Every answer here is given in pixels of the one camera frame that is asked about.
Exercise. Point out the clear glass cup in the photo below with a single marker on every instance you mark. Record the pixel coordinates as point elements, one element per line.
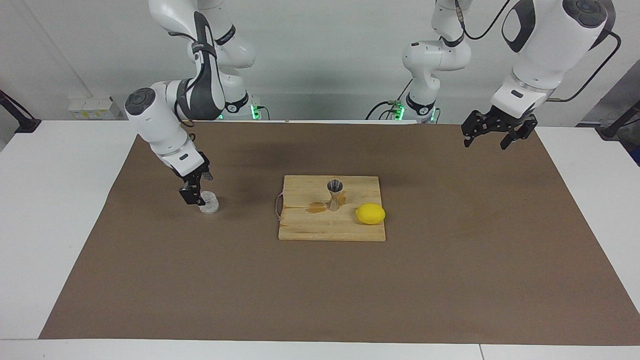
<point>211,202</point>

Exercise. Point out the dark grey panel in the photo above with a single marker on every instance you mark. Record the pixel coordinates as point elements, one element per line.
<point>625,97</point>

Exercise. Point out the brown paper table mat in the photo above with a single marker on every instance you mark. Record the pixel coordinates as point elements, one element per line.
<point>320,290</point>

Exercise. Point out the white box yellow label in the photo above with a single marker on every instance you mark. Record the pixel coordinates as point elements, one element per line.
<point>82,111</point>
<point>107,110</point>

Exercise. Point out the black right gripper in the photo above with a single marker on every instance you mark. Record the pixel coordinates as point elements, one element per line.
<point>199,172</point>

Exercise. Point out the yellow lemon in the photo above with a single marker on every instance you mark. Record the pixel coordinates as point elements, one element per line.
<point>371,214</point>

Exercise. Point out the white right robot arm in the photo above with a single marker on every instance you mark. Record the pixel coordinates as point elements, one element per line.
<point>160,120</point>

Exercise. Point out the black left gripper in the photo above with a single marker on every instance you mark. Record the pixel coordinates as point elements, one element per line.
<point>507,120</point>

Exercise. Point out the black clamp stand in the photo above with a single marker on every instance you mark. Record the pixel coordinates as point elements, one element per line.
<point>25,123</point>
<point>609,132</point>

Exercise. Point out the steel double jigger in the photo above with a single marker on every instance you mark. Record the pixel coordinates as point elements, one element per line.
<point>335,192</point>

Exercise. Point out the dark blue object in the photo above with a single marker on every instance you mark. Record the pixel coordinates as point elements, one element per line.
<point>636,156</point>

